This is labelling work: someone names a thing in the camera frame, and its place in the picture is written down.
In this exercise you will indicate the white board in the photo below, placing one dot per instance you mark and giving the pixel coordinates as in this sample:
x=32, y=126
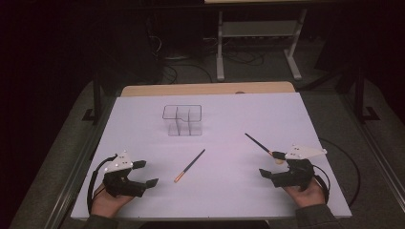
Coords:
x=223, y=191

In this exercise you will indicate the person's left hand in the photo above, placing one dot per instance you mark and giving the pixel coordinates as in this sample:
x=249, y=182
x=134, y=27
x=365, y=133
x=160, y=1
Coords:
x=108, y=205

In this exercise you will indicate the person's right hand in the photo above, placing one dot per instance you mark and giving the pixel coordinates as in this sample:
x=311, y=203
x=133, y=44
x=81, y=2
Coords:
x=307, y=197

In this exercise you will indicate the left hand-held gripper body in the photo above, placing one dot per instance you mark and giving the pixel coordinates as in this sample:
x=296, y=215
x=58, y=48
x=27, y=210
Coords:
x=122, y=187

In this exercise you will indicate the dark blue chopstick gold tip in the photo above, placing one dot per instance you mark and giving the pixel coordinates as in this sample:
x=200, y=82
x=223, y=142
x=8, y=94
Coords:
x=191, y=163

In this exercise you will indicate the wooden table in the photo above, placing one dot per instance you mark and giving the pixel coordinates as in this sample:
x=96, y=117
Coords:
x=207, y=88

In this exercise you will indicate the clear plastic organizer box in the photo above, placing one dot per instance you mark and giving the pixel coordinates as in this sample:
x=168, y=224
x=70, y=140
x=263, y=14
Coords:
x=183, y=127

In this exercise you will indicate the white metal stand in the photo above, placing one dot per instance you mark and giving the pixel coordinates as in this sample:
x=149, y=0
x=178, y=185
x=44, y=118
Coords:
x=219, y=47

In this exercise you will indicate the aluminium rail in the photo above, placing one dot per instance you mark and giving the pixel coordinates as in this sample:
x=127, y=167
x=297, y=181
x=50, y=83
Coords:
x=379, y=159
x=73, y=178

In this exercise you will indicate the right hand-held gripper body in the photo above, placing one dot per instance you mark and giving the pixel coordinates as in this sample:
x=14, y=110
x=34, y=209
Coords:
x=296, y=175

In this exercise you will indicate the black metal stand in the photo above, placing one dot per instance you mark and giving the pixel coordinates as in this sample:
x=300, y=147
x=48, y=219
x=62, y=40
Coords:
x=96, y=95
x=359, y=95

